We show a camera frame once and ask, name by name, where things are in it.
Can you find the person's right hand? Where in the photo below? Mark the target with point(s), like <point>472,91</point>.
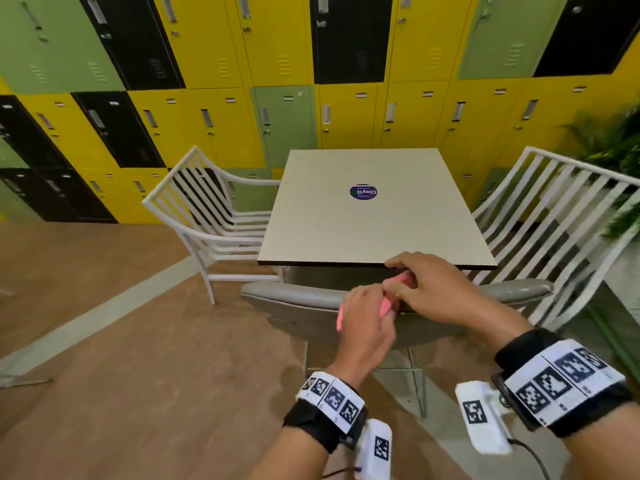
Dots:
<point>450,294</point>

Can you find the person's left hand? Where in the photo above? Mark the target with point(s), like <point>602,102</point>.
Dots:
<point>362,339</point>

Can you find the person's right fingers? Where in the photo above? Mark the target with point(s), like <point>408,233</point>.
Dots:
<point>407,294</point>

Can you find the person's left fingers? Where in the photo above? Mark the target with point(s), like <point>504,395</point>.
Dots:
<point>372,297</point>

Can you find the pink cloth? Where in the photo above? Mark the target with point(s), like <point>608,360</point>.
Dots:
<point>401,280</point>

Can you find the person's right forearm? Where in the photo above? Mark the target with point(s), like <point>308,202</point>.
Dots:
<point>607,444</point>

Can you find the person's left forearm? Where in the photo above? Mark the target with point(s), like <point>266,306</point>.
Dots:
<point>295,457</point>

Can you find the grey cushioned chair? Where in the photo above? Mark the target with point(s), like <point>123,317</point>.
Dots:
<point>300,302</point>

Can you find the beige square table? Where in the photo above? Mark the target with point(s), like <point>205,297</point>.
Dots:
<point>375,219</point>

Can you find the round blue sticker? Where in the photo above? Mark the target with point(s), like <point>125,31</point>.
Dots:
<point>363,192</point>

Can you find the black wristband with marker tags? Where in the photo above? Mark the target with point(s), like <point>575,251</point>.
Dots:
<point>320,419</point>
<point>560,379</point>

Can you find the white slatted chair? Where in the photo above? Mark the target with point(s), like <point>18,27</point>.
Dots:
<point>560,194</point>
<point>197,192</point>

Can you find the white planter box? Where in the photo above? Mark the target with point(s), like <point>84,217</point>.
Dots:
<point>625,274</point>

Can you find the green leafy plant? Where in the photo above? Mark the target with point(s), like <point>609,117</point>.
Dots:
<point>612,139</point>

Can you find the white wrist camera with marker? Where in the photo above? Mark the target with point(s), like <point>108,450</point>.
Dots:
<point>377,449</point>
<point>480,414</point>

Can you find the wall of coloured metal lockers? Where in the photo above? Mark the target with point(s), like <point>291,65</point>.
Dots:
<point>280,59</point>

